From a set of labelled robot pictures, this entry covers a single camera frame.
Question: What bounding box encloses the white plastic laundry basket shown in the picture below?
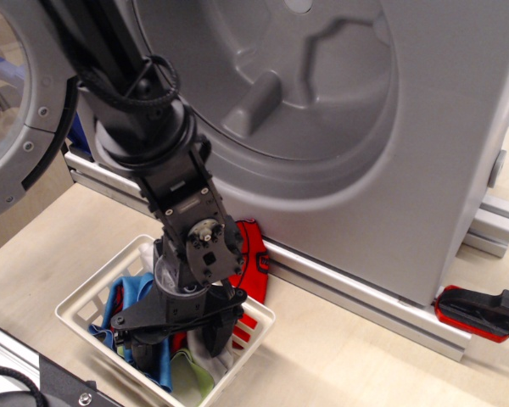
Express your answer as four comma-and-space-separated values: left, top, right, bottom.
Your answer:
55, 235, 276, 406

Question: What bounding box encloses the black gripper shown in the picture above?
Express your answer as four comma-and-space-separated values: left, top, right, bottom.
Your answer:
110, 260, 247, 374

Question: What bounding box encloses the red miniature shirt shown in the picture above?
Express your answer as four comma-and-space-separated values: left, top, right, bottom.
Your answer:
227, 217, 271, 350

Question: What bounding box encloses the black metal bracket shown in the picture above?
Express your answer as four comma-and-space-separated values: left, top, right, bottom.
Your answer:
39, 354, 120, 407

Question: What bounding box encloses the grey white cloth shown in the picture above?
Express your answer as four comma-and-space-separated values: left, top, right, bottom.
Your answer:
136, 243, 233, 389

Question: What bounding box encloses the short aluminium extrusion block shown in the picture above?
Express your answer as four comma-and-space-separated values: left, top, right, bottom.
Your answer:
462, 195, 509, 259

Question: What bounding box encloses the black braided cable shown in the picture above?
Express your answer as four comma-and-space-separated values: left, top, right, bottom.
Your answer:
0, 365, 46, 407

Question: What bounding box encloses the grey toy washing machine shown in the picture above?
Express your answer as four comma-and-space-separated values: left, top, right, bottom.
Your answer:
65, 0, 509, 308

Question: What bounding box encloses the aluminium extrusion rail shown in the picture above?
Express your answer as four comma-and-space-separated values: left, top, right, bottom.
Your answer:
64, 152, 472, 361

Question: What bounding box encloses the aluminium frame rail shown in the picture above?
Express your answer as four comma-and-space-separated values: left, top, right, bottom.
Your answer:
0, 328, 40, 393

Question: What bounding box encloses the blue miniature garment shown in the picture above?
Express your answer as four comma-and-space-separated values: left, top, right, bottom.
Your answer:
87, 272, 173, 393

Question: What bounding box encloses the round washing machine door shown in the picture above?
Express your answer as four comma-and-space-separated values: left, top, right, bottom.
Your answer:
0, 1, 77, 215

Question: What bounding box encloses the light green miniature garment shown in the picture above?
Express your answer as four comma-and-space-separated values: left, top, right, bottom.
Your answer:
117, 343, 215, 406

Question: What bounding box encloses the red black clamp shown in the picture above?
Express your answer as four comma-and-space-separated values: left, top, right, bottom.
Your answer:
433, 286, 509, 343

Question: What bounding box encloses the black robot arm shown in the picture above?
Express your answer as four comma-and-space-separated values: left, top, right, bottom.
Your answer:
42, 1, 246, 371

